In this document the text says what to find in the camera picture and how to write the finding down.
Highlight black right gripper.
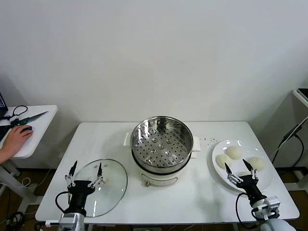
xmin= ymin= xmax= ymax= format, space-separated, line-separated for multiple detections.
xmin=224 ymin=158 xmax=265 ymax=202

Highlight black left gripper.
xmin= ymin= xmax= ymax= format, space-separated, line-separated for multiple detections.
xmin=64 ymin=160 xmax=106 ymax=213

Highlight round glass pot lid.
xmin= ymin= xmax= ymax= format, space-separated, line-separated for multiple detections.
xmin=71 ymin=158 xmax=128 ymax=218

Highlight bare person forearm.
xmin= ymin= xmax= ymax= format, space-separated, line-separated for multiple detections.
xmin=0 ymin=147 xmax=11 ymax=166

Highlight bare person hand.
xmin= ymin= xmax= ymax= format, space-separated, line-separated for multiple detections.
xmin=3 ymin=125 xmax=33 ymax=157

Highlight round white plate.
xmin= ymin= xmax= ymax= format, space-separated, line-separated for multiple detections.
xmin=211 ymin=139 xmax=274 ymax=193

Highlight white side table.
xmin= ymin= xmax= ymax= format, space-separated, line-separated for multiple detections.
xmin=0 ymin=104 xmax=58 ymax=212

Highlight black laptop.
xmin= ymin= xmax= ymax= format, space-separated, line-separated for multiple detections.
xmin=0 ymin=92 xmax=12 ymax=142

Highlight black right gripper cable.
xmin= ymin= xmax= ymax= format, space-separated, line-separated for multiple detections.
xmin=235 ymin=192 xmax=260 ymax=229

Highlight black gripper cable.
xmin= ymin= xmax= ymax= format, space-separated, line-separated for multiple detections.
xmin=55 ymin=191 xmax=72 ymax=215
xmin=235 ymin=192 xmax=260 ymax=229

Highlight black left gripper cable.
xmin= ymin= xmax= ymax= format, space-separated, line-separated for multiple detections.
xmin=55 ymin=191 xmax=72 ymax=215

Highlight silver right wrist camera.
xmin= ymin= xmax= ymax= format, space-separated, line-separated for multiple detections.
xmin=261 ymin=196 xmax=282 ymax=218

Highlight white floor cable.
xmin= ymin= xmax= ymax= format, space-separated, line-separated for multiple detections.
xmin=21 ymin=168 xmax=52 ymax=188

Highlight black floor cable bundle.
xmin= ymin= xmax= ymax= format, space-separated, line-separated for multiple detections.
xmin=6 ymin=211 xmax=25 ymax=227

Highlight green handled scissors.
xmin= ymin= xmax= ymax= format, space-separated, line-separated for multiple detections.
xmin=9 ymin=111 xmax=49 ymax=127

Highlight thin black looped cable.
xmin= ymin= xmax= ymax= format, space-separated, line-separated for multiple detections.
xmin=2 ymin=105 xmax=27 ymax=121

